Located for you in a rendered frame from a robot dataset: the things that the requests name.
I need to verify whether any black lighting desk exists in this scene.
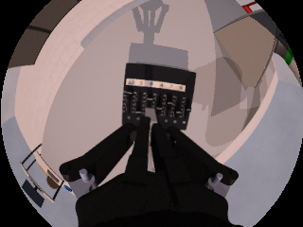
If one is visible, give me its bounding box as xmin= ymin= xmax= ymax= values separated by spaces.
xmin=122 ymin=63 xmax=196 ymax=131

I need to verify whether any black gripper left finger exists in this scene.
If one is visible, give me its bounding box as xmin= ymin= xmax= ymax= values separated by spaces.
xmin=59 ymin=108 xmax=152 ymax=216

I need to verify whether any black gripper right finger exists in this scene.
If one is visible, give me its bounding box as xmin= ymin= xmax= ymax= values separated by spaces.
xmin=149 ymin=108 xmax=239 ymax=213

